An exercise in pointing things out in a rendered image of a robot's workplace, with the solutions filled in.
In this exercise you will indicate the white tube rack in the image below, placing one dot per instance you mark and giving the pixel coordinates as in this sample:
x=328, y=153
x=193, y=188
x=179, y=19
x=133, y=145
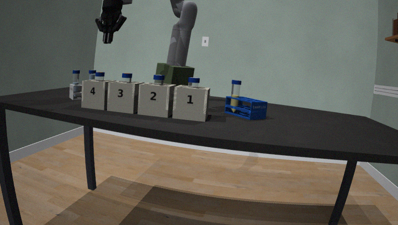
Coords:
x=72, y=92

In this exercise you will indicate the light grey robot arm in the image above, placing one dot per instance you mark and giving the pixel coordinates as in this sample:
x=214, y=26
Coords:
x=181, y=32

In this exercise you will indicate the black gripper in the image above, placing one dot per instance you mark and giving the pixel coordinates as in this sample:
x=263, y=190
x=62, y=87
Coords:
x=111, y=13

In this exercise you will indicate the blue tube rack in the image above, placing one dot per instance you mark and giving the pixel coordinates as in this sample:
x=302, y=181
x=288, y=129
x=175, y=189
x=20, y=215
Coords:
x=256, y=111

